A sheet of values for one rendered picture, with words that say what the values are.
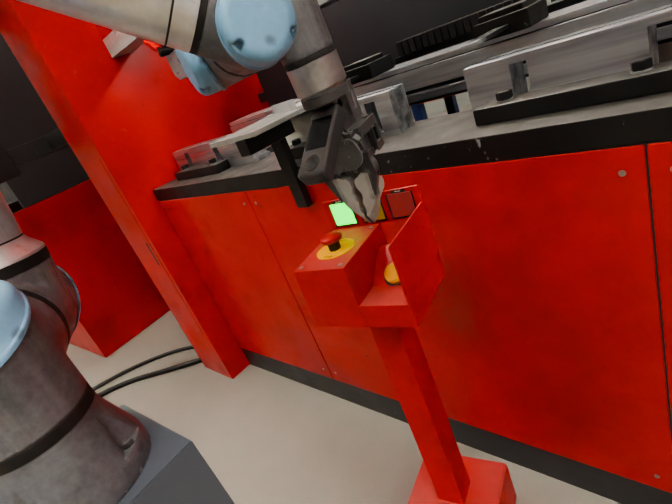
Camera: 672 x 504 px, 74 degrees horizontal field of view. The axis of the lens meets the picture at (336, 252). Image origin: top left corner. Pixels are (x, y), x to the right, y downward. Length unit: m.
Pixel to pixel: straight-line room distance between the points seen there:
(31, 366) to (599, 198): 0.75
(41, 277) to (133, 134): 1.29
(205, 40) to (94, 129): 1.37
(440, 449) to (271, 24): 0.85
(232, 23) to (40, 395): 0.38
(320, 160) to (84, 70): 1.35
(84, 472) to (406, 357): 0.55
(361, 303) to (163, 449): 0.37
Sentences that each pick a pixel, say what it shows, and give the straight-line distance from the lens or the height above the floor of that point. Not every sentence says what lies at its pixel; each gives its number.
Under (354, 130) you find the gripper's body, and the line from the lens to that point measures 0.66.
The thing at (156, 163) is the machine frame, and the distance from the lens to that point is 1.87.
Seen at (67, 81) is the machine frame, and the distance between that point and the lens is 1.83.
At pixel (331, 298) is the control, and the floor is 0.72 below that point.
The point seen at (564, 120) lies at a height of 0.87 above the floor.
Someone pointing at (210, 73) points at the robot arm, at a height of 1.11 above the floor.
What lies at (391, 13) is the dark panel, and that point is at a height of 1.12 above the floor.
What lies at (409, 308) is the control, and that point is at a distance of 0.71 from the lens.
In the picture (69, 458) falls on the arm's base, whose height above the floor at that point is 0.84.
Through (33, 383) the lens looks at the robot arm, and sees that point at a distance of 0.50.
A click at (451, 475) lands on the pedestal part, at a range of 1.10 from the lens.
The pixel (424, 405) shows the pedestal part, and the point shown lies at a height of 0.43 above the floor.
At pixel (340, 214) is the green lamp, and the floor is 0.81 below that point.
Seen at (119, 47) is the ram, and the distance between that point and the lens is 1.82.
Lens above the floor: 1.08
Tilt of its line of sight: 23 degrees down
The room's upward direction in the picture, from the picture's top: 22 degrees counter-clockwise
